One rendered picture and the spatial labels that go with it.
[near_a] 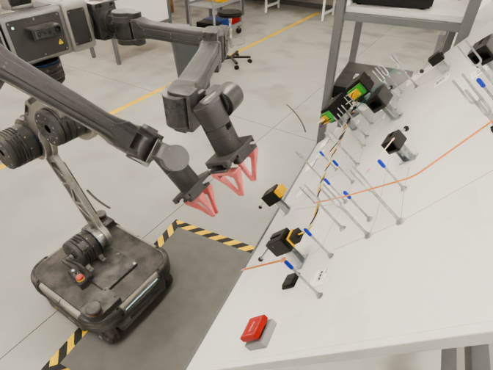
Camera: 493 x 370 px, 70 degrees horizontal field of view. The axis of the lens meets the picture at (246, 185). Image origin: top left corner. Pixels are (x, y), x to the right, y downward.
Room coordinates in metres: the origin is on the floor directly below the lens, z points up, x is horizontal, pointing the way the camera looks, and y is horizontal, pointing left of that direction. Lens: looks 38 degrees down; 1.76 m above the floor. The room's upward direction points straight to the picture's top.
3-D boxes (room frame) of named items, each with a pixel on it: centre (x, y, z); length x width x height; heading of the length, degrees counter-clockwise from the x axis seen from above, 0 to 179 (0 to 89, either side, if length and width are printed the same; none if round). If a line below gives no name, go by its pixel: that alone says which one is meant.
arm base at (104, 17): (1.33, 0.47, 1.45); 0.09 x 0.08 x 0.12; 147
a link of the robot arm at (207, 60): (0.84, 0.12, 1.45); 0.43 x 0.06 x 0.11; 173
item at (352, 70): (1.64, -0.61, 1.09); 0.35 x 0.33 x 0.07; 155
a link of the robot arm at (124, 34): (1.27, 0.41, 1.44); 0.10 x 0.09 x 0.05; 57
